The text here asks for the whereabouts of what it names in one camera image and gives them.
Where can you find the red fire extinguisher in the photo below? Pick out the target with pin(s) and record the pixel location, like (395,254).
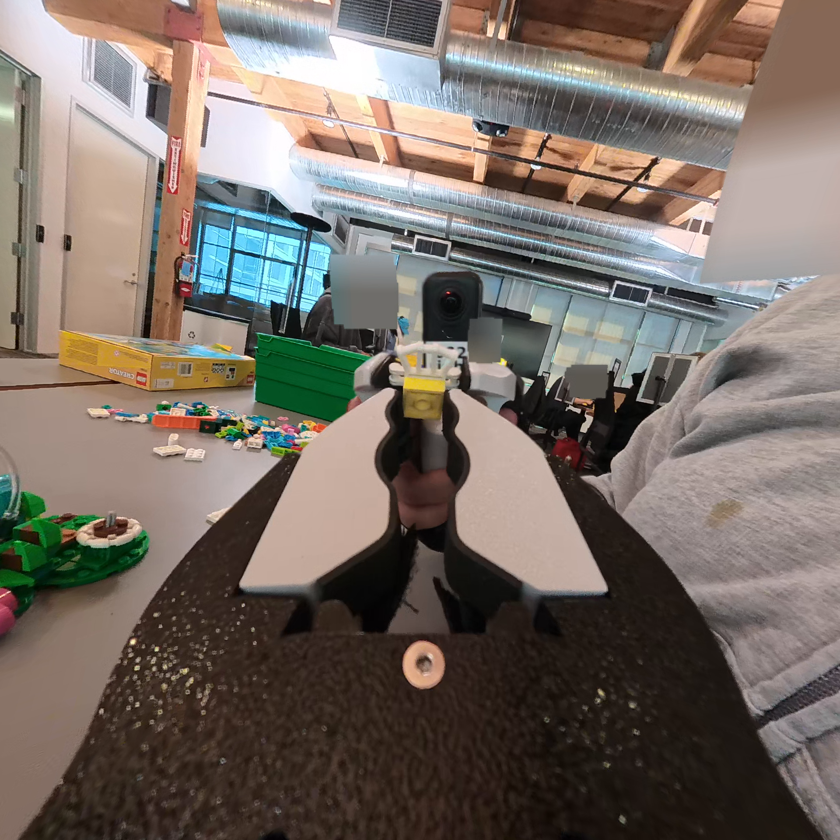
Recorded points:
(184,275)

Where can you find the white trash bin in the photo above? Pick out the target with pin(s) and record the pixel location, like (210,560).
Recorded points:
(213,331)

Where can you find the small duct vent grille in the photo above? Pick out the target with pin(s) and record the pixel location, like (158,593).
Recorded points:
(630,293)
(432,247)

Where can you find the long white lego plate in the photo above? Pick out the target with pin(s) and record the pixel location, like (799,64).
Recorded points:
(218,516)

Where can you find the person's right forearm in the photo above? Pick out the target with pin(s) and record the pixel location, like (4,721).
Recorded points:
(643,485)

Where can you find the pink lego piece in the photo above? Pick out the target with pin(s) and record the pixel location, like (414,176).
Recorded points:
(5,610)

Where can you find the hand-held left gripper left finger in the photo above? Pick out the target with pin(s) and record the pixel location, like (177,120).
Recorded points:
(328,499)

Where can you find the orange lego plate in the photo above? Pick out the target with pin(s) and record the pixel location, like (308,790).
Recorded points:
(176,421)

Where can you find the large duct vent grille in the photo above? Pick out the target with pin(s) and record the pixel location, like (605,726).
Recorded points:
(390,23)

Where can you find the pile of colourful lego bricks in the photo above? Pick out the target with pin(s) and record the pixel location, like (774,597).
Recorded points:
(262,430)

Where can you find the wooden post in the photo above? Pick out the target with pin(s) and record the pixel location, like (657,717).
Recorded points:
(187,197)

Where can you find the large paned window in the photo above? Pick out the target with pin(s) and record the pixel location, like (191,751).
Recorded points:
(262,262)

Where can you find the square white lego plate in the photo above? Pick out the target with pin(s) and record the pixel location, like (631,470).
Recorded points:
(169,447)

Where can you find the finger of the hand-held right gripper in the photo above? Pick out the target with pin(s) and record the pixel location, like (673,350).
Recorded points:
(371,377)
(495,380)

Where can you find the black box speaker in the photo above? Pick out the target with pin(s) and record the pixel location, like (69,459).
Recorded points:
(154,111)

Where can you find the black disc floor lamp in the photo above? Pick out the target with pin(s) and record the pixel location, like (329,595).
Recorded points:
(310,223)

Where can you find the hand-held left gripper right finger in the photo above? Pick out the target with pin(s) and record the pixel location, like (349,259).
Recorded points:
(518,505)

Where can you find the black wall screen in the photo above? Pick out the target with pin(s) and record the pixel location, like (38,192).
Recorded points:
(525,348)

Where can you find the clear dome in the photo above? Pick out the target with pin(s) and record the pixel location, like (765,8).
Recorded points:
(8,485)

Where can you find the large silver ceiling duct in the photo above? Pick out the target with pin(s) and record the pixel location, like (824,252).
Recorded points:
(590,85)

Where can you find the white framed panel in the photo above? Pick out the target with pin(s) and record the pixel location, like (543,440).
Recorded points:
(666,377)

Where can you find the white wall vent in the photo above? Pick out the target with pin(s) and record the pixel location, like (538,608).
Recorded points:
(111,72)

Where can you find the green lego lily pad model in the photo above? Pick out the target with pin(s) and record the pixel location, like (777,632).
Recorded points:
(79,544)

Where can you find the red post sign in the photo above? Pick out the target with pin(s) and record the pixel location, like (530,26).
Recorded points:
(186,226)
(174,164)

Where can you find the person's right hand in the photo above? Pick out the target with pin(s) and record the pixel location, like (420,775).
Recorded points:
(420,499)

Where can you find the white door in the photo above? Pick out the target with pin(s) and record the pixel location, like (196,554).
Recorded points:
(108,229)
(13,197)

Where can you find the yellow lego box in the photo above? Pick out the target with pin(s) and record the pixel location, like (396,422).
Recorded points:
(151,361)

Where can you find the yellow lego brick assembly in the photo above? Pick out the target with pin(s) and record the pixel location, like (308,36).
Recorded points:
(423,397)

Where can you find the black red backpack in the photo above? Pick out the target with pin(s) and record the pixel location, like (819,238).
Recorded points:
(569,453)

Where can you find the thin silver ceiling duct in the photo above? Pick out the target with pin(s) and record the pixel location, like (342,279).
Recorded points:
(558,275)

